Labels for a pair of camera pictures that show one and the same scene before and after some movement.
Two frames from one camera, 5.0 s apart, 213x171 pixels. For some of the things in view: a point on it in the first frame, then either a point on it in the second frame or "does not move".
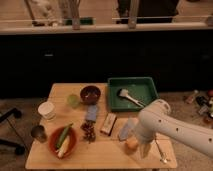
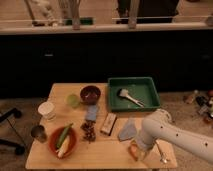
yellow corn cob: x=63 y=147 does not move
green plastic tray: x=142 y=89 does not move
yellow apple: x=132 y=143 to x=133 y=150
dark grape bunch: x=89 y=131 does not move
